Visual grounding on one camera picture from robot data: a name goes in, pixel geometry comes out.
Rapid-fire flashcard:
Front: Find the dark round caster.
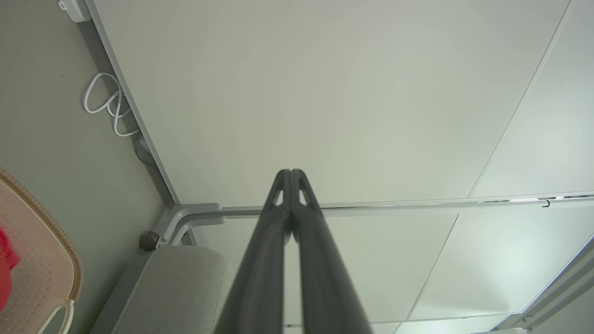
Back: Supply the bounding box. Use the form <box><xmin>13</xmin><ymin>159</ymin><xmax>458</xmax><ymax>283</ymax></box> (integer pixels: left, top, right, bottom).
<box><xmin>139</xmin><ymin>231</ymin><xmax>160</xmax><ymax>252</ymax></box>

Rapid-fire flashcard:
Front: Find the white looped power cable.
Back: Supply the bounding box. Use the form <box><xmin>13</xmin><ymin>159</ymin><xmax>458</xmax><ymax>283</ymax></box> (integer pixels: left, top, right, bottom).
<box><xmin>83</xmin><ymin>72</ymin><xmax>140</xmax><ymax>138</ymax></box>

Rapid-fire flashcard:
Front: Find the red cloth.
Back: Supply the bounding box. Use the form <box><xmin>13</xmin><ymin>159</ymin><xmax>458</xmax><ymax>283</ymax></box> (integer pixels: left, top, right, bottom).
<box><xmin>0</xmin><ymin>227</ymin><xmax>22</xmax><ymax>311</ymax></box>

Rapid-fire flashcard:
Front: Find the beige perforated plastic laundry basket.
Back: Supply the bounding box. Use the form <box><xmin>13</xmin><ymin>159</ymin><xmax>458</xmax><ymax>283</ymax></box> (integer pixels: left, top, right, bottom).
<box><xmin>0</xmin><ymin>167</ymin><xmax>83</xmax><ymax>334</ymax></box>

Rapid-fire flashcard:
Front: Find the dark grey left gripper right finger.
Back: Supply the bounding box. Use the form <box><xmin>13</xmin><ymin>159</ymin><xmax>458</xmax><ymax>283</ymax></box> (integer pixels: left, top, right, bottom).
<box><xmin>291</xmin><ymin>169</ymin><xmax>373</xmax><ymax>334</ymax></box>

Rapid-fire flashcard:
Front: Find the grey metal partition rail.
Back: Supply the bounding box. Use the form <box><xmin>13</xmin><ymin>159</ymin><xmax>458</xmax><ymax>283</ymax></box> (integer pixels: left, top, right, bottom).
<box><xmin>157</xmin><ymin>192</ymin><xmax>594</xmax><ymax>247</ymax></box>

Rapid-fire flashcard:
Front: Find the white metal frame rail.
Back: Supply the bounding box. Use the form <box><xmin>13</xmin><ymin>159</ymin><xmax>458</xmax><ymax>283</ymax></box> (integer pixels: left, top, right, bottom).
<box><xmin>490</xmin><ymin>232</ymin><xmax>594</xmax><ymax>334</ymax></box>

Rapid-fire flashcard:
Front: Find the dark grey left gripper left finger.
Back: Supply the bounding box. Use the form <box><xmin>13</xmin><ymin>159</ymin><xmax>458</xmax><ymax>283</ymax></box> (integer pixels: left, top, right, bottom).
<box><xmin>214</xmin><ymin>169</ymin><xmax>292</xmax><ymax>334</ymax></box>

